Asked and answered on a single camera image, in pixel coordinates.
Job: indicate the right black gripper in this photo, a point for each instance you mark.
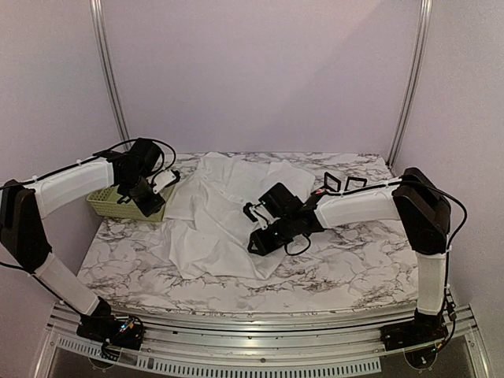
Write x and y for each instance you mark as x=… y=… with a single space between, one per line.
x=266 y=239

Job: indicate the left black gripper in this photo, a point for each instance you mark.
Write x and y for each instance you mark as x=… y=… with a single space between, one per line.
x=150 y=207

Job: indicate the white button shirt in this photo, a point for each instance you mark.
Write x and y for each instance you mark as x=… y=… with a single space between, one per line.
x=205 y=229

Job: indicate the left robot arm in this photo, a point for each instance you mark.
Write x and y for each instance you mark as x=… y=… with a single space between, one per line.
x=139 y=174

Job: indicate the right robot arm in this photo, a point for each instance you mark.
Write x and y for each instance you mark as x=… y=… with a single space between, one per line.
x=411 y=199

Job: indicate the black box of flower brooch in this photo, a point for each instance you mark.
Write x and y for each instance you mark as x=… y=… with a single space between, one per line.
x=331 y=184

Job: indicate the black box with brown brooch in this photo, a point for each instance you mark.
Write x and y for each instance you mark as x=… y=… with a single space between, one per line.
x=353 y=182

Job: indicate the green plastic basket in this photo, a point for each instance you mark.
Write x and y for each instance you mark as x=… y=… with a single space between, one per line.
x=109 y=203

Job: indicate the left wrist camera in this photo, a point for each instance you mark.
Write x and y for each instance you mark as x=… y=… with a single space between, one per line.
x=163 y=179

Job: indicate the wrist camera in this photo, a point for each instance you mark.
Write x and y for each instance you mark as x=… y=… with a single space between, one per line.
x=163 y=179
x=255 y=213

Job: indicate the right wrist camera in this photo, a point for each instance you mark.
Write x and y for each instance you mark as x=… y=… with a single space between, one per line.
x=255 y=213

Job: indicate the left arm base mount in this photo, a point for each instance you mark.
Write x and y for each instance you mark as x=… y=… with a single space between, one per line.
x=123 y=331

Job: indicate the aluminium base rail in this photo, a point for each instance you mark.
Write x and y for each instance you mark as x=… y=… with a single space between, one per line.
x=282 y=339

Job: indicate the white slotted cable duct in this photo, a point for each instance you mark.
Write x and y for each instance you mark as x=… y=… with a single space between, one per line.
x=171 y=367

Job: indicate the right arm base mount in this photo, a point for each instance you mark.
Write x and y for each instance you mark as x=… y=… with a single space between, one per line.
x=421 y=329

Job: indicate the left aluminium frame post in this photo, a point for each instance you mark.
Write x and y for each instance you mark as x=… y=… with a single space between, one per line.
x=99 y=26

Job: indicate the aluminium frame post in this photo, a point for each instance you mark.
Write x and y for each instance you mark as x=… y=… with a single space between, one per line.
x=99 y=26
x=419 y=48

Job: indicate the right aluminium frame post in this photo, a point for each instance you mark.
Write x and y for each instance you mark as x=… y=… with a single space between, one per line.
x=419 y=48

